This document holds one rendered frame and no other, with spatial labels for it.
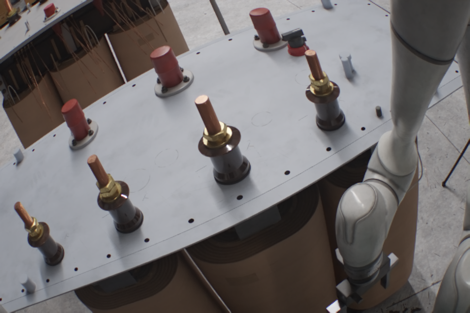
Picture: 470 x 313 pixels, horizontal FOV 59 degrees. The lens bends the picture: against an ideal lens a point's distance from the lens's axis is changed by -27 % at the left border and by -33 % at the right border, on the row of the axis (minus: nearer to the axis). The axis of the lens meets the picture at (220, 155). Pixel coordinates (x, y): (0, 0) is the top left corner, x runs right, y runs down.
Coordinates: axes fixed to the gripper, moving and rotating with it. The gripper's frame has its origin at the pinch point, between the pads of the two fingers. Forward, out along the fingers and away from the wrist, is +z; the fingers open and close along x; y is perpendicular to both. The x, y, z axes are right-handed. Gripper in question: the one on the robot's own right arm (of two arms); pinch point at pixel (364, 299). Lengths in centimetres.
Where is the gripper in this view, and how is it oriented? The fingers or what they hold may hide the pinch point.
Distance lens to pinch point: 115.9
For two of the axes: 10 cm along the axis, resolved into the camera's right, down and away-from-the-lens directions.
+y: 4.7, 4.6, -7.5
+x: 8.3, -5.3, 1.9
